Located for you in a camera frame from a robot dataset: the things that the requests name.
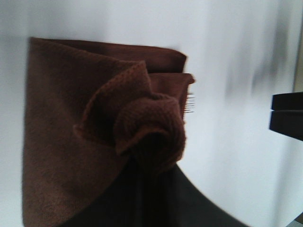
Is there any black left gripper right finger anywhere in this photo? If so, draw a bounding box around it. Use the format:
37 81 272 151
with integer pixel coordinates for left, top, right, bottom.
146 165 245 227

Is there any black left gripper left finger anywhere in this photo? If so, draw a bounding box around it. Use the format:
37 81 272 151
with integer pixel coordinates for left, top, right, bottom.
60 158 143 227

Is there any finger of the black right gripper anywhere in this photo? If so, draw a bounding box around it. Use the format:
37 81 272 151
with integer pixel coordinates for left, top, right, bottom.
271 92 303 110
269 110 303 141

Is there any brown towel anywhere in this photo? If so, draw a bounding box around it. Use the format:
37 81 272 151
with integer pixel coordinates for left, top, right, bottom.
22 37 194 227

